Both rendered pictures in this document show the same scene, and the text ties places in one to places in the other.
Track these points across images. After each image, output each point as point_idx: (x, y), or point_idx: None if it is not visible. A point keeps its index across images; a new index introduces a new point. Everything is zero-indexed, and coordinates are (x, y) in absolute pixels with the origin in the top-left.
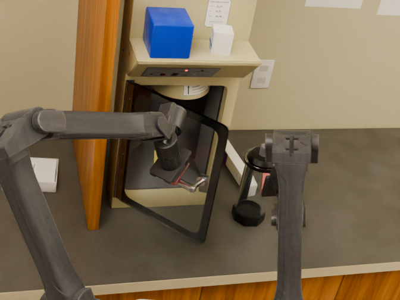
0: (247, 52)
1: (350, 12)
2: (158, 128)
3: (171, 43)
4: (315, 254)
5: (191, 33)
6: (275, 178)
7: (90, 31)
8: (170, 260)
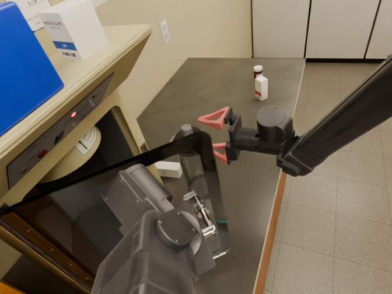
0: (118, 30)
1: (108, 4)
2: (182, 247)
3: (3, 75)
4: (265, 163)
5: (25, 25)
6: (240, 139)
7: None
8: (222, 291)
